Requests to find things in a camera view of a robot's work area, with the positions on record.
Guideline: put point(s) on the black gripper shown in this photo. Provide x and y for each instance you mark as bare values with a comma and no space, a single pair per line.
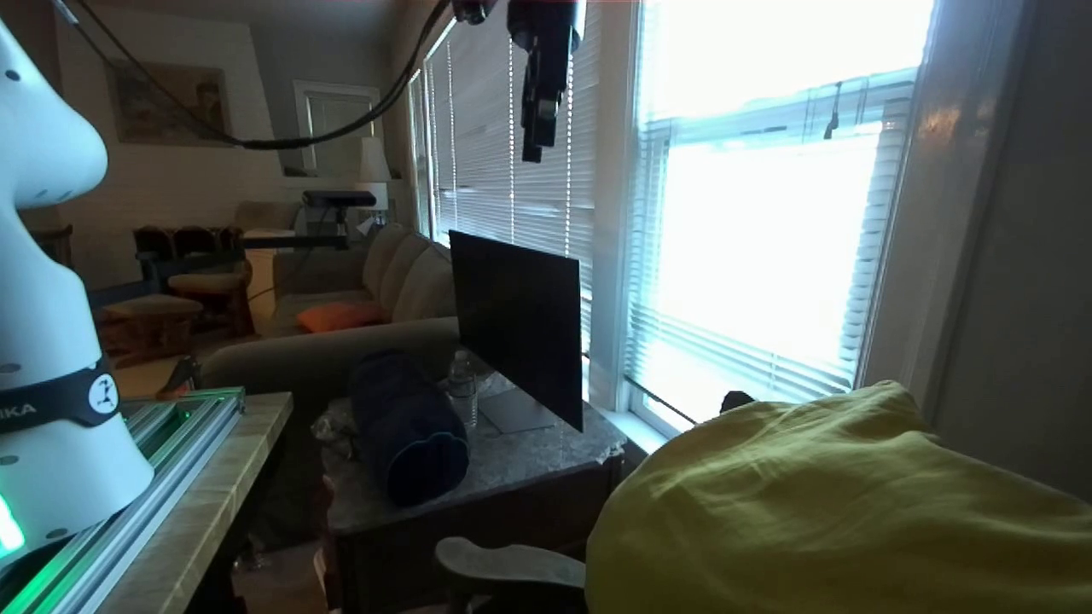
545,44

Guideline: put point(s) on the yellow-green cloth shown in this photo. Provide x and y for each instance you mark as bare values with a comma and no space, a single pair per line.
839,513

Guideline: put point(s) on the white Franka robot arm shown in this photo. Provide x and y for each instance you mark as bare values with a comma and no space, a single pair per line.
52,375

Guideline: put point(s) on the grey top TV stand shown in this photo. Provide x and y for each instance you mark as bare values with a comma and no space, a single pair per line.
498,500

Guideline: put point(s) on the narrow slat window blinds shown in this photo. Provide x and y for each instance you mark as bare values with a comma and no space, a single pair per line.
498,146

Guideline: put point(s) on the black flat TV screen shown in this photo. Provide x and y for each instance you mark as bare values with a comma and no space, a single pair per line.
515,319

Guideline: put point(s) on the wide bright window blinds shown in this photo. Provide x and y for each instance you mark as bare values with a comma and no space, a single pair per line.
761,251

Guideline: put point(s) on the clear plastic wrap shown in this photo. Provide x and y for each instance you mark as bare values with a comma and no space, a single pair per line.
477,386

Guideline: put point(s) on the orange cushion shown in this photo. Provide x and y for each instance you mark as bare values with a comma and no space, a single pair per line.
337,314

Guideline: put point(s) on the grey beige sofa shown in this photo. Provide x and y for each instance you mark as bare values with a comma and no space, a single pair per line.
364,343

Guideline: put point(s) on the round wooden stool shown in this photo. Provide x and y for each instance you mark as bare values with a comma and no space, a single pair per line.
155,319

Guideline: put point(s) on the white curved chair armrest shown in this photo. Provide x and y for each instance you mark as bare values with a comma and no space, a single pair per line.
498,565

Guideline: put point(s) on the white framed wall mirror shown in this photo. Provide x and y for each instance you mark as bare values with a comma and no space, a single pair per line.
336,125

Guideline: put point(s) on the framed wall picture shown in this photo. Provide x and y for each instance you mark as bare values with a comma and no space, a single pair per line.
167,104

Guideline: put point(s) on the aluminium mounting rail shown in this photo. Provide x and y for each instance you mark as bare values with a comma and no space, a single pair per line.
125,489

